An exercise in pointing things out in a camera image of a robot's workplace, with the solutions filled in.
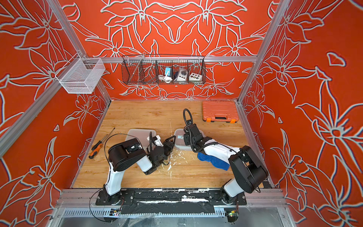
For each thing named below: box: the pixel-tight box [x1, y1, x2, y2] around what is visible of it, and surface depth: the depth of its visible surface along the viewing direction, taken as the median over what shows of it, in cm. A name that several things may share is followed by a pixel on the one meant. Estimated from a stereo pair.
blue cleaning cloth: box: [197, 152, 230, 171], surface depth 86 cm
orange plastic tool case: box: [201, 100, 239, 124], surface depth 107 cm
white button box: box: [189, 72, 203, 82], surface depth 96 cm
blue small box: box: [165, 67, 172, 77], surface depth 85 cm
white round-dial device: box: [176, 68, 189, 82], surface depth 93 cm
